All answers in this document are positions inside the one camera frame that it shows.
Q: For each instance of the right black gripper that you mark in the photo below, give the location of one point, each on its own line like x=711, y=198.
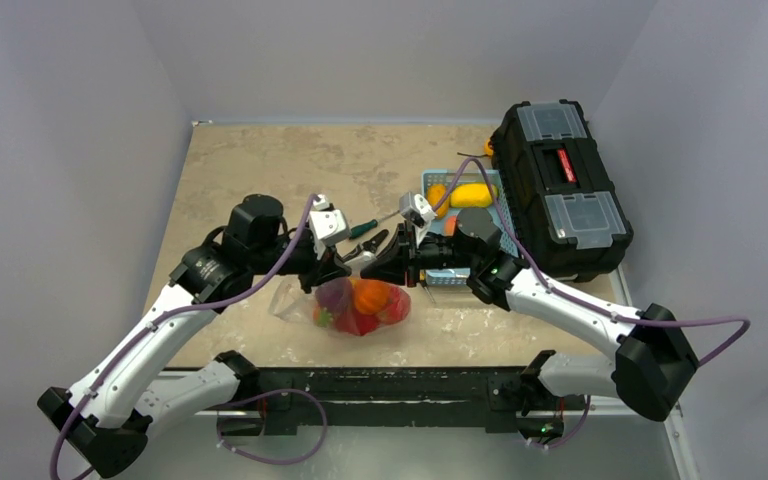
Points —
x=407, y=254

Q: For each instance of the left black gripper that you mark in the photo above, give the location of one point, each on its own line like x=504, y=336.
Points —
x=320, y=269

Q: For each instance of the purple eggplant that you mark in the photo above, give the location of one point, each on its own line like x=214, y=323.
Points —
x=335, y=295

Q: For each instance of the orange small pumpkin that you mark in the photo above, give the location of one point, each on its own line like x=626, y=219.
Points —
x=370, y=296

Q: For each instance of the orange carrot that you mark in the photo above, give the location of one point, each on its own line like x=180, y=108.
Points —
x=322, y=317

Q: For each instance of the clear zip top bag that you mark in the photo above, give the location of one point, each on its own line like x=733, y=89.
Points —
x=291, y=304

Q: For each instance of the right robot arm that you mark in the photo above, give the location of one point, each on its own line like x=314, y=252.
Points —
x=644, y=358

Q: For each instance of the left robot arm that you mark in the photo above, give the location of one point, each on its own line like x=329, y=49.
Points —
x=111, y=414

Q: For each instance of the peach fruit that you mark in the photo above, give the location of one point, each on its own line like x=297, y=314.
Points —
x=450, y=225

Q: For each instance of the yellow lemon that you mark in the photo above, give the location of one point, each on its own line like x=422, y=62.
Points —
x=437, y=197

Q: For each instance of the yellow mango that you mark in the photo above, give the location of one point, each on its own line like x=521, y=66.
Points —
x=473, y=195

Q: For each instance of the blue plastic basket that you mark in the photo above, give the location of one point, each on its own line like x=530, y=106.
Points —
x=456, y=277

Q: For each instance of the yellow black tool behind box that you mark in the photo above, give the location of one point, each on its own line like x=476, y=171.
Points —
x=487, y=151

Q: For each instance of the black tool box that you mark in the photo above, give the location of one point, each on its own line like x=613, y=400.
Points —
x=562, y=202

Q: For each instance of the yellow handled screwdriver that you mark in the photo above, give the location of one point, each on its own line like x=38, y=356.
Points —
x=423, y=283

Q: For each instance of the black handled pliers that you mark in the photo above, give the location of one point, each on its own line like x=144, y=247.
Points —
x=365, y=252

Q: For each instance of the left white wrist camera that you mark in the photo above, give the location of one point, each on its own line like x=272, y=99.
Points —
x=328, y=224

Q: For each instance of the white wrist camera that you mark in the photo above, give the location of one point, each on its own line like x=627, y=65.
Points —
x=415, y=209
x=328, y=224

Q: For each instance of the green handled screwdriver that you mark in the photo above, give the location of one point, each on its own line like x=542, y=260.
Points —
x=360, y=230

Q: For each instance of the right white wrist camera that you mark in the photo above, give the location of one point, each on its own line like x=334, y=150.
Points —
x=415, y=209

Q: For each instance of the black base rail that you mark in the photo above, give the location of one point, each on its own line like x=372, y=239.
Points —
x=496, y=399

